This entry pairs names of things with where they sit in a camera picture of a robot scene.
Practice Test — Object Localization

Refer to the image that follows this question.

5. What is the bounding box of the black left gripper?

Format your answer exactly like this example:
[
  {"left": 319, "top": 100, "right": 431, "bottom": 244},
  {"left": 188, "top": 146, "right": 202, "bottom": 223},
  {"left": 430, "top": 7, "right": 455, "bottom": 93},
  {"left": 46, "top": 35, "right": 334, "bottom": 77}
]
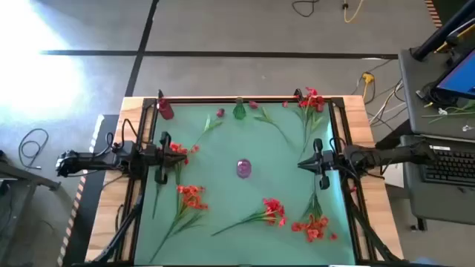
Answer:
[{"left": 142, "top": 131, "right": 188, "bottom": 185}]

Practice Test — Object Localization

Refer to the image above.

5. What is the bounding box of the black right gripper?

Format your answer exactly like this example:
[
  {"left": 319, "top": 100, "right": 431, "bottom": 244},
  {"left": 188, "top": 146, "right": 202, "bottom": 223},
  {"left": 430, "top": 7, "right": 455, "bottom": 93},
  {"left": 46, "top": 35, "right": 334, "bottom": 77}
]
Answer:
[{"left": 298, "top": 137, "right": 337, "bottom": 191}]

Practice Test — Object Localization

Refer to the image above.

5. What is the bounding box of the red artificial flower bunch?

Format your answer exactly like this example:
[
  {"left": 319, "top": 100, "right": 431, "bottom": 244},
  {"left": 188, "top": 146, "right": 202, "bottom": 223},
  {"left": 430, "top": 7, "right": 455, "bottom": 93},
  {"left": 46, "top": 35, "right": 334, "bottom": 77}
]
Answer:
[
  {"left": 210, "top": 197, "right": 288, "bottom": 237},
  {"left": 291, "top": 87, "right": 327, "bottom": 155},
  {"left": 151, "top": 142, "right": 201, "bottom": 220}
]

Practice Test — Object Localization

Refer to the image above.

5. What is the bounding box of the orange artificial flower bunch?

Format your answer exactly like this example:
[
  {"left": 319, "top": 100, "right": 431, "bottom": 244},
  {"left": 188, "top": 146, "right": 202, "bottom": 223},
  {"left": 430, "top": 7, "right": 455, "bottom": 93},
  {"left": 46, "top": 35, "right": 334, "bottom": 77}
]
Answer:
[
  {"left": 149, "top": 184, "right": 209, "bottom": 263},
  {"left": 290, "top": 191, "right": 339, "bottom": 244}
]

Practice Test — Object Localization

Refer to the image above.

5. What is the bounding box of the red ribbed glass vase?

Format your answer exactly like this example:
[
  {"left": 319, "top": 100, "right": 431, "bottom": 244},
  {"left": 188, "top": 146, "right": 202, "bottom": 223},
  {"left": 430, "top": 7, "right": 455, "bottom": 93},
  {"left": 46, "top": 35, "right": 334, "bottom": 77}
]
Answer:
[{"left": 157, "top": 96, "right": 175, "bottom": 121}]

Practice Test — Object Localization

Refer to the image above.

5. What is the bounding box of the pink ribbed glass vase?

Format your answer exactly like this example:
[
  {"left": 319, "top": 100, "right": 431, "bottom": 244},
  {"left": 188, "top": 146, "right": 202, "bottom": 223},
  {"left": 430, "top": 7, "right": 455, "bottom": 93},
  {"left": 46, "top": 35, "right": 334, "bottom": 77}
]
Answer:
[{"left": 236, "top": 158, "right": 253, "bottom": 179}]

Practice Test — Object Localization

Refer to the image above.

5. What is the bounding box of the green glass vase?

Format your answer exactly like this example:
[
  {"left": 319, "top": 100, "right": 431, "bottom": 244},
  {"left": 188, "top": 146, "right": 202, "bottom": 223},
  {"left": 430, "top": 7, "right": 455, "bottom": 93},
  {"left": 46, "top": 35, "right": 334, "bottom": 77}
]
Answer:
[{"left": 232, "top": 97, "right": 247, "bottom": 120}]

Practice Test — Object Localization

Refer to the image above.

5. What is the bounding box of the green table mat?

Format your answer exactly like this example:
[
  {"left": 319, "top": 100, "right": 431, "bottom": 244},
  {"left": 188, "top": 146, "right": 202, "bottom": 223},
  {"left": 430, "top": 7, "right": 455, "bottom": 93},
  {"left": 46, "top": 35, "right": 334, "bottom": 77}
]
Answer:
[{"left": 134, "top": 102, "right": 356, "bottom": 266}]

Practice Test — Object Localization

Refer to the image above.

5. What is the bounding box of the white paper sheet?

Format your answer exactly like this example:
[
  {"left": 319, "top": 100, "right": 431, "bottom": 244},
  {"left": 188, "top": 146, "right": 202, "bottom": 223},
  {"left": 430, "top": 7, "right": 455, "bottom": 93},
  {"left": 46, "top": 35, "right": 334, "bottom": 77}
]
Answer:
[{"left": 380, "top": 148, "right": 406, "bottom": 189}]

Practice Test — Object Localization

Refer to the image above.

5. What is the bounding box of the black hazard-striped floor mat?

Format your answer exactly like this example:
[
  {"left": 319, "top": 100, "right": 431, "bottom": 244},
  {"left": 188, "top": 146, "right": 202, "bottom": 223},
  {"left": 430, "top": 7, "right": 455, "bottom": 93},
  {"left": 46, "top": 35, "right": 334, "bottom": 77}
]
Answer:
[{"left": 55, "top": 113, "right": 120, "bottom": 267}]

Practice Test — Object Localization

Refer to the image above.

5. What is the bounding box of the grey computer cart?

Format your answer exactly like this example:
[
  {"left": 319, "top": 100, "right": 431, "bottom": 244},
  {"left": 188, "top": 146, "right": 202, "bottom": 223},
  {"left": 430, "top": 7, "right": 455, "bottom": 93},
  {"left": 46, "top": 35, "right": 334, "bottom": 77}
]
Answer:
[{"left": 399, "top": 46, "right": 475, "bottom": 226}]

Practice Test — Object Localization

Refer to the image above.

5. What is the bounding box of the black computer keyboard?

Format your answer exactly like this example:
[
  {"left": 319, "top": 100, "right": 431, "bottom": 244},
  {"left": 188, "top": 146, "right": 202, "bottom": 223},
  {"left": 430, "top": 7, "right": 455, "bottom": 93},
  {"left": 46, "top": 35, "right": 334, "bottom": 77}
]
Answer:
[{"left": 421, "top": 145, "right": 475, "bottom": 188}]

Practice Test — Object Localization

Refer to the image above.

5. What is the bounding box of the spare green flower stem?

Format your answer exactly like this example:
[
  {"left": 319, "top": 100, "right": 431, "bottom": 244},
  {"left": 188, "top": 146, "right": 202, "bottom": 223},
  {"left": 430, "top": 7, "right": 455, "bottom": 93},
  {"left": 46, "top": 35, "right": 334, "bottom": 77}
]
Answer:
[{"left": 421, "top": 102, "right": 475, "bottom": 125}]

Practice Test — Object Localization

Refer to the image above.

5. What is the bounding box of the grey metal stand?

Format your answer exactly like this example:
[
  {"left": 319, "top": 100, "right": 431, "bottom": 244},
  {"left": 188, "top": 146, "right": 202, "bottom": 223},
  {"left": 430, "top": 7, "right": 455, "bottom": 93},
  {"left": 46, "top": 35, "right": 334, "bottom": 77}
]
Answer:
[{"left": 0, "top": 150, "right": 62, "bottom": 267}]

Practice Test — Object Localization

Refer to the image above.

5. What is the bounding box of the monitor with blue screen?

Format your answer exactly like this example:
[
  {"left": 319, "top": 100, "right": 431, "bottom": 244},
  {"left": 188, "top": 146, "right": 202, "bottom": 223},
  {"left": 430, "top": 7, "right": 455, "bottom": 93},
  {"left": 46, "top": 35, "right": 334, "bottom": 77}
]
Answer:
[{"left": 432, "top": 46, "right": 475, "bottom": 100}]

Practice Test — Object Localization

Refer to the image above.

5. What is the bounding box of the black monitor pole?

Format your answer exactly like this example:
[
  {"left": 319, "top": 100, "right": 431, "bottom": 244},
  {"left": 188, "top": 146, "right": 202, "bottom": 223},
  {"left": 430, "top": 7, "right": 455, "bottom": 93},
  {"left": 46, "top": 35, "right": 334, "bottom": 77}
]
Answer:
[{"left": 411, "top": 0, "right": 475, "bottom": 62}]

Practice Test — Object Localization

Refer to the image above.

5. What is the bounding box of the black aluminium table frame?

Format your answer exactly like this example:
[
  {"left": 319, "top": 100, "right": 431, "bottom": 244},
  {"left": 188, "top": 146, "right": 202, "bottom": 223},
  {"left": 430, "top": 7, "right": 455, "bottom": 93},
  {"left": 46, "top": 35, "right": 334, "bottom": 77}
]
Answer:
[{"left": 85, "top": 95, "right": 404, "bottom": 267}]

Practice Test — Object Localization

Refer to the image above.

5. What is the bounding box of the white floor cable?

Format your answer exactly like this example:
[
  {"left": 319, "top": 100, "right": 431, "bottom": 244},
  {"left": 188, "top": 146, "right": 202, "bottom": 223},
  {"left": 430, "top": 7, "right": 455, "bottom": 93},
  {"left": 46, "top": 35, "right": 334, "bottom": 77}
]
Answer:
[{"left": 369, "top": 79, "right": 407, "bottom": 125}]

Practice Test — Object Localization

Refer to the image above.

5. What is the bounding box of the black floor cable loop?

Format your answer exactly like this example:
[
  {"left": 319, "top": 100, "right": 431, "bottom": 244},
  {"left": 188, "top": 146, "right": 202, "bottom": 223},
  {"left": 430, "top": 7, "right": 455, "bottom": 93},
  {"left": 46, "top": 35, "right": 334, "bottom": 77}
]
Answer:
[{"left": 291, "top": 0, "right": 321, "bottom": 18}]

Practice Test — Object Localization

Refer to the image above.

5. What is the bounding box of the yellow floor cable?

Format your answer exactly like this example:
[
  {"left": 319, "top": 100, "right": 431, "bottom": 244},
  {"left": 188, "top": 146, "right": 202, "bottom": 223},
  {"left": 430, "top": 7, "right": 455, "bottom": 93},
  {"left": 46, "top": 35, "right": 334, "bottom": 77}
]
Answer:
[{"left": 343, "top": 0, "right": 367, "bottom": 24}]

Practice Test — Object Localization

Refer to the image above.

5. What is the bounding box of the black coiled floor cable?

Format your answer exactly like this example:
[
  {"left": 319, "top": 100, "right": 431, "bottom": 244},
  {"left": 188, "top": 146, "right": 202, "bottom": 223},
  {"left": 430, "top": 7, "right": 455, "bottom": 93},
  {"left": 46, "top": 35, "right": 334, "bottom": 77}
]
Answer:
[{"left": 18, "top": 128, "right": 50, "bottom": 171}]

